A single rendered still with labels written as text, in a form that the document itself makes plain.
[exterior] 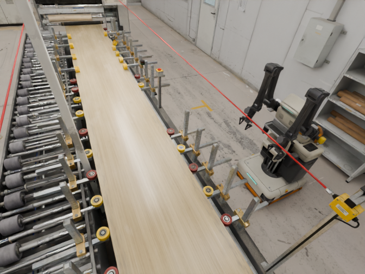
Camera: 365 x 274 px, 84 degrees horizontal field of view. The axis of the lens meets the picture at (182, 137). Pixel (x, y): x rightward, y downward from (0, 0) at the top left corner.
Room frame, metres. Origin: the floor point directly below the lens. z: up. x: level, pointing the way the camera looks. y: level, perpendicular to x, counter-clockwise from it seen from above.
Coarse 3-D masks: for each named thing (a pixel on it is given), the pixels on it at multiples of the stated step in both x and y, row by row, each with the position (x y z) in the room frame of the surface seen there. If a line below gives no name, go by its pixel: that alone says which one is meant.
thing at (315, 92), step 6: (312, 90) 1.31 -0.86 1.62; (318, 90) 1.30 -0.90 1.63; (324, 90) 1.34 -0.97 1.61; (312, 96) 1.28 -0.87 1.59; (318, 96) 1.25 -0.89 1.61; (312, 108) 1.33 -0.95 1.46; (318, 108) 1.33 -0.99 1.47; (312, 114) 1.32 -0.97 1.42; (306, 120) 1.34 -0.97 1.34; (306, 126) 1.32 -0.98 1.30; (306, 132) 1.30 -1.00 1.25
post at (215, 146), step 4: (216, 144) 1.15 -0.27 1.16; (212, 148) 1.15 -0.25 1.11; (216, 148) 1.14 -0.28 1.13; (212, 152) 1.14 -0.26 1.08; (216, 152) 1.14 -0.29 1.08; (212, 156) 1.13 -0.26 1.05; (212, 160) 1.13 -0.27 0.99; (208, 164) 1.15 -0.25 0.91; (212, 164) 1.14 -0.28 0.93; (208, 168) 1.14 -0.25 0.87; (212, 168) 1.15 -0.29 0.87; (208, 176) 1.13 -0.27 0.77
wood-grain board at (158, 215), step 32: (96, 32) 4.30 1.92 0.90; (96, 64) 2.88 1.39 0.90; (96, 96) 2.04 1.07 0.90; (128, 96) 2.11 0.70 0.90; (96, 128) 1.48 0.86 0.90; (128, 128) 1.53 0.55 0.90; (160, 128) 1.57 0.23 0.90; (96, 160) 1.08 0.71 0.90; (128, 160) 1.12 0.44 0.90; (160, 160) 1.15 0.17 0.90; (128, 192) 0.81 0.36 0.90; (160, 192) 0.84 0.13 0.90; (192, 192) 0.86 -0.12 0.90; (128, 224) 0.58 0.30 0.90; (160, 224) 0.60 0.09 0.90; (192, 224) 0.62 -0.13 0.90; (128, 256) 0.39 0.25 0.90; (160, 256) 0.41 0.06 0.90; (192, 256) 0.42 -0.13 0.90; (224, 256) 0.44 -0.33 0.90
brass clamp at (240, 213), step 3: (240, 210) 0.78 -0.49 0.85; (234, 213) 0.77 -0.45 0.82; (237, 213) 0.76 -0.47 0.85; (240, 213) 0.76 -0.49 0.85; (243, 213) 0.76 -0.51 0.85; (240, 216) 0.73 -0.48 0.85; (240, 219) 0.72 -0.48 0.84; (240, 222) 0.71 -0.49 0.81; (243, 222) 0.69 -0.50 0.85; (246, 222) 0.69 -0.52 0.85; (249, 222) 0.70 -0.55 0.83; (243, 225) 0.68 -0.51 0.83; (246, 225) 0.68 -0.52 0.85; (249, 225) 0.69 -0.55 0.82
